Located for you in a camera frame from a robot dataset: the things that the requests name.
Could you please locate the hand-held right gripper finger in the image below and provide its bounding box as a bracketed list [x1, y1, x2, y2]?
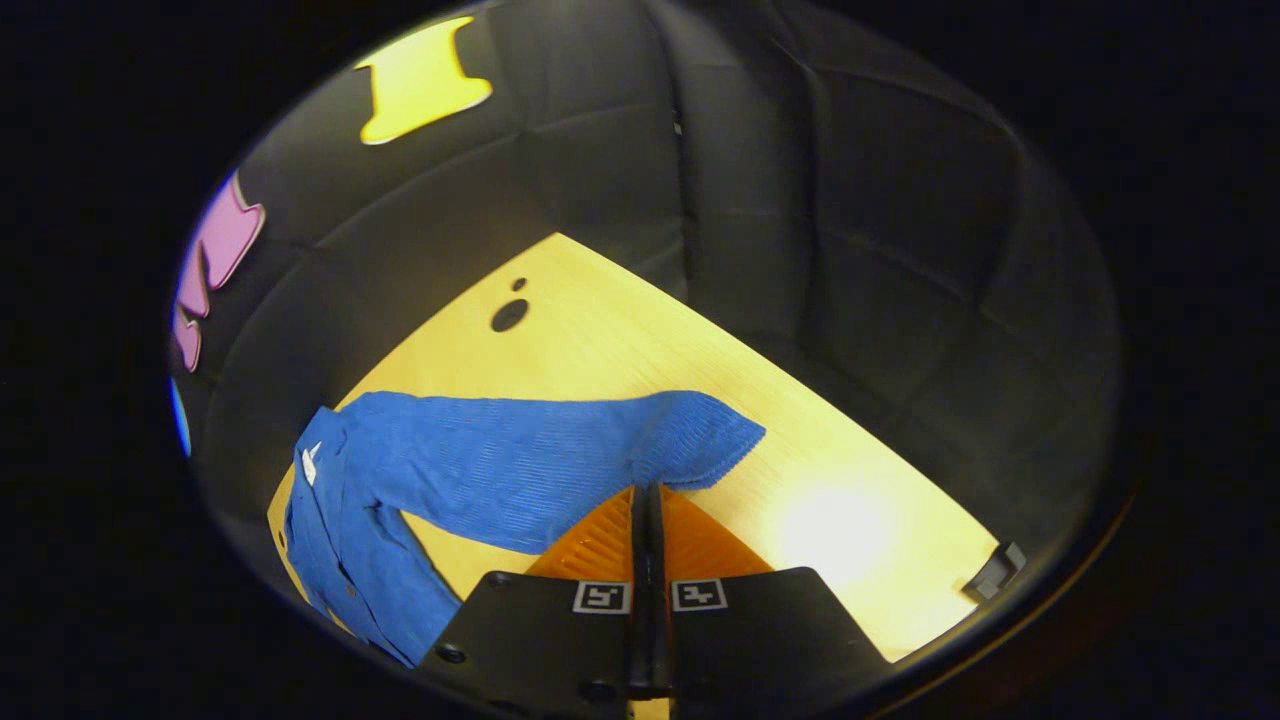
[415, 485, 651, 716]
[648, 483, 891, 716]

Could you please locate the blue button shirt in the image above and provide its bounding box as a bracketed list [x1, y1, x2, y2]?
[283, 390, 768, 669]

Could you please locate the black table edge clamp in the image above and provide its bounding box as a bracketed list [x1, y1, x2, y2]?
[962, 541, 1029, 603]

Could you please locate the black backdrop cloth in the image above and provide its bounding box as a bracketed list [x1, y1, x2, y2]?
[170, 0, 1126, 601]

